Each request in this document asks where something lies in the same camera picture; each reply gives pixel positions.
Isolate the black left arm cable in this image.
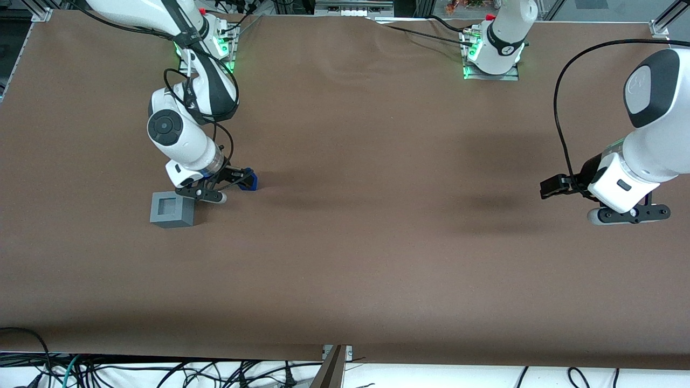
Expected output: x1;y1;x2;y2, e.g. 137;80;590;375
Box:
554;38;690;195

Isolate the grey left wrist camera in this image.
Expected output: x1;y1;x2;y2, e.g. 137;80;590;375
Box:
587;204;672;226

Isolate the dark frame beam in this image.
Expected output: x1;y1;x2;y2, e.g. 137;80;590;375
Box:
308;346;347;388

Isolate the teal floor cable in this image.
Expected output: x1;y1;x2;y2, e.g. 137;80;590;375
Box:
60;354;82;388

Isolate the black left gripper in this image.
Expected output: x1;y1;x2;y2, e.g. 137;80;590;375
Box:
540;156;605;202

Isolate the black floor cable loop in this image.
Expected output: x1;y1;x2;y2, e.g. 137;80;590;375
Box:
0;327;53;388

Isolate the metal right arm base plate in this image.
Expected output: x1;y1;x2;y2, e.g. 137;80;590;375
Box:
178;20;239;75

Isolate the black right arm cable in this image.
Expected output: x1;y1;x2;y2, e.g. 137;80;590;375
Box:
163;30;239;165

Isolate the black cable on table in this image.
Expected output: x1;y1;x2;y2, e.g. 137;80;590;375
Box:
375;20;475;49
426;15;478;37

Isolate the gray square base block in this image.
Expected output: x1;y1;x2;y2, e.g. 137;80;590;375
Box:
150;191;196;229

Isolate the white connector box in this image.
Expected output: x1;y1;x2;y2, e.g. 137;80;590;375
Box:
314;0;398;17

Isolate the small metal edge bracket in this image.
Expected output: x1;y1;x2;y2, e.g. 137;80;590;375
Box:
322;344;354;362

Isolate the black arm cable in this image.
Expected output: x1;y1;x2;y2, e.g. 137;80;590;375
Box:
554;38;690;195
163;30;239;165

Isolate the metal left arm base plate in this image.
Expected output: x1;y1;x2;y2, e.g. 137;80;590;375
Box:
462;30;520;82

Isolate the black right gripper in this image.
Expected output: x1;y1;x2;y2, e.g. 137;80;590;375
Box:
207;165;254;193

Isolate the metal corner rail bracket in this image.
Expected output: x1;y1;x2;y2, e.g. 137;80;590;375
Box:
28;0;56;23
649;0;690;39

